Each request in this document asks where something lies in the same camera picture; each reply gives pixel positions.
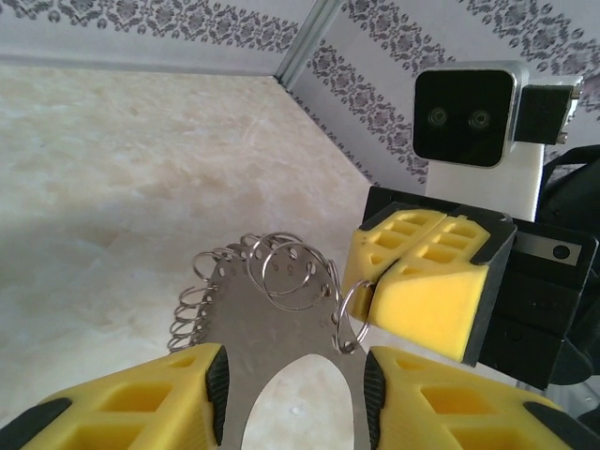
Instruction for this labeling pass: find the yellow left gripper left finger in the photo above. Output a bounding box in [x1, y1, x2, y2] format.
[0, 343, 231, 450]

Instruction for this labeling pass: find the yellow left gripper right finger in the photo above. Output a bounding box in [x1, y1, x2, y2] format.
[364, 346, 600, 450]

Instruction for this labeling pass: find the small silver split ring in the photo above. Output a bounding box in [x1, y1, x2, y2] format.
[334, 278, 377, 354]

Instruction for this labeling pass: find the silver oval keyring holder plate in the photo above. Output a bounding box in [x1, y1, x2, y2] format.
[166, 230, 372, 450]

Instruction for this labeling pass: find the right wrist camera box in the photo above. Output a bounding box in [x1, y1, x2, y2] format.
[412, 60, 532, 169]

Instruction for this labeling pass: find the right aluminium frame post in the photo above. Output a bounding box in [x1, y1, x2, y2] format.
[275, 0, 349, 96]

